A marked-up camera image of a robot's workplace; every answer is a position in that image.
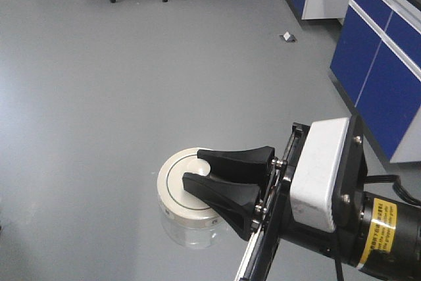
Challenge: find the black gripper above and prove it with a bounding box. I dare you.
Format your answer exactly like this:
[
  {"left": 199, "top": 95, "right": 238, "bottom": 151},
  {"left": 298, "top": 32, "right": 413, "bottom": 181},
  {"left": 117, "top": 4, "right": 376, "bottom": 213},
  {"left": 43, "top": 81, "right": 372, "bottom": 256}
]
[{"left": 182, "top": 122, "right": 367, "bottom": 280}]

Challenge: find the glass jar with white lid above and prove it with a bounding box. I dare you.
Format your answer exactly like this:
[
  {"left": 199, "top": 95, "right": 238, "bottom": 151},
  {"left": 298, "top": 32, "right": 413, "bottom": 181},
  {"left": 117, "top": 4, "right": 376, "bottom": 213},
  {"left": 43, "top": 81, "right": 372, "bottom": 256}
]
[{"left": 157, "top": 147, "right": 228, "bottom": 249}]

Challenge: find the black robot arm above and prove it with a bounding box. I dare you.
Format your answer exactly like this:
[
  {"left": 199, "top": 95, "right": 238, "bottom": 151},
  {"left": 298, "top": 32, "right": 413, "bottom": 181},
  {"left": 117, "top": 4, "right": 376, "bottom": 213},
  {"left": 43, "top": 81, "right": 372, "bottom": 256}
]
[{"left": 182, "top": 116, "right": 420, "bottom": 280}]

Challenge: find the small debris on floor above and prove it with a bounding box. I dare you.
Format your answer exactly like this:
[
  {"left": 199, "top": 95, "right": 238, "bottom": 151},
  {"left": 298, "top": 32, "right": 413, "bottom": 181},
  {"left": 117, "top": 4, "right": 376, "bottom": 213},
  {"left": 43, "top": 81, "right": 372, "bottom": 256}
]
[{"left": 280, "top": 32, "right": 297, "bottom": 43}]

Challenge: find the blue lab cabinet right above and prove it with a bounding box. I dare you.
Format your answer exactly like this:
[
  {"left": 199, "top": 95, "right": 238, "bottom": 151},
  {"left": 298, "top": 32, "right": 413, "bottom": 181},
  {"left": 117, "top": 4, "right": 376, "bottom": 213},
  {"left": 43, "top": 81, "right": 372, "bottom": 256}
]
[{"left": 331, "top": 0, "right": 420, "bottom": 163}]

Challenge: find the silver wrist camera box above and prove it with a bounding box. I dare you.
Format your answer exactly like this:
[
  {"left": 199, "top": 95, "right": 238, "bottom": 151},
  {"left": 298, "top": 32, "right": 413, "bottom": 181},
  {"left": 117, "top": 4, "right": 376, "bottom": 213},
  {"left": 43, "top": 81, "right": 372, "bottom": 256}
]
[{"left": 289, "top": 117, "right": 350, "bottom": 233}]

